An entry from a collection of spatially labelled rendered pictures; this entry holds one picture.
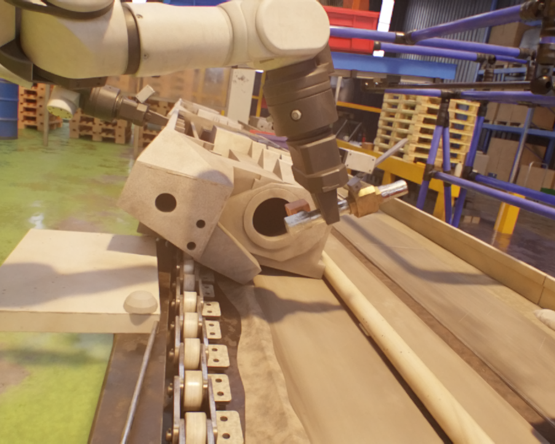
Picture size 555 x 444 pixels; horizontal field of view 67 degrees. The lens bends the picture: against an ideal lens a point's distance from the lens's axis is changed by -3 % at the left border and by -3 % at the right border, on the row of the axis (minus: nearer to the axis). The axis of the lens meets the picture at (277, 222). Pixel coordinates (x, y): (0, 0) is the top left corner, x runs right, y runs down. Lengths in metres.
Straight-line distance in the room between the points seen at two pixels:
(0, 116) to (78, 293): 6.98
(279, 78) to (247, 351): 0.36
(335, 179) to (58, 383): 1.44
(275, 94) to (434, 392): 0.41
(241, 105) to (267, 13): 6.46
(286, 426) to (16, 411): 1.31
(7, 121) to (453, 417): 7.36
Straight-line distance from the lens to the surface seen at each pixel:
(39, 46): 0.48
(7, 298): 0.61
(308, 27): 0.55
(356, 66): 1.33
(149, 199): 0.70
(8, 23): 0.48
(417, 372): 0.59
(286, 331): 0.66
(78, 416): 1.66
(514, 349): 0.83
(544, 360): 0.83
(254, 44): 0.51
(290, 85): 0.55
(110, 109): 1.17
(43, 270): 0.68
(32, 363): 1.92
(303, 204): 0.66
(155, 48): 0.47
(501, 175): 13.56
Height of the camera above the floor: 1.06
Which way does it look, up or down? 15 degrees down
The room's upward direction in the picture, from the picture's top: 9 degrees clockwise
